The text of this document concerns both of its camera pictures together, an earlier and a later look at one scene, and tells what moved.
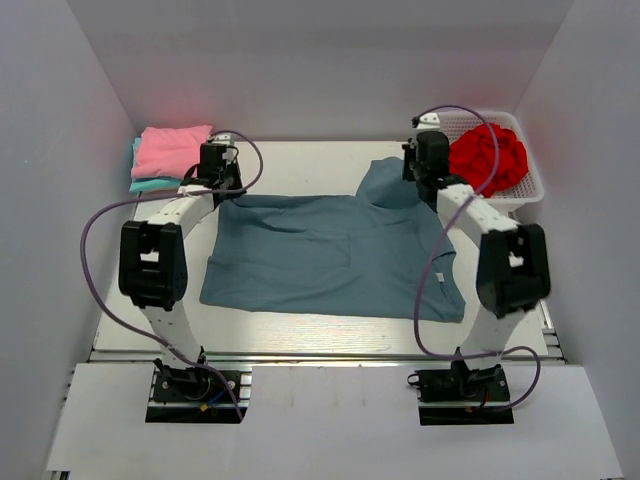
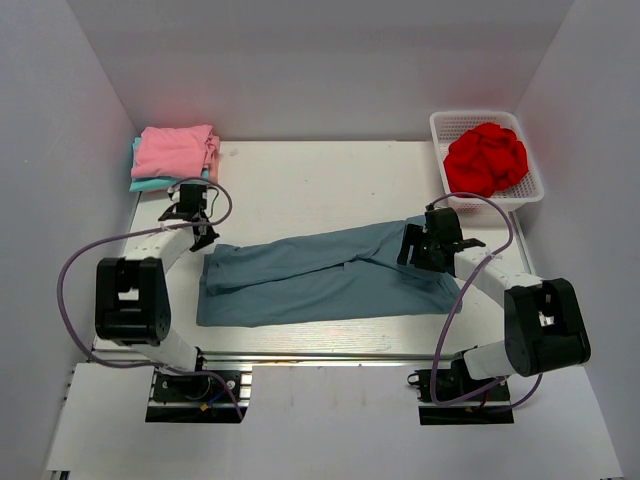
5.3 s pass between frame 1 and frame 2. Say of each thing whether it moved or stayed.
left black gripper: moved
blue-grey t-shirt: moved
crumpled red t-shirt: stayed
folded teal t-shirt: stayed
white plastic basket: stayed
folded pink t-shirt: stayed
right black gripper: moved
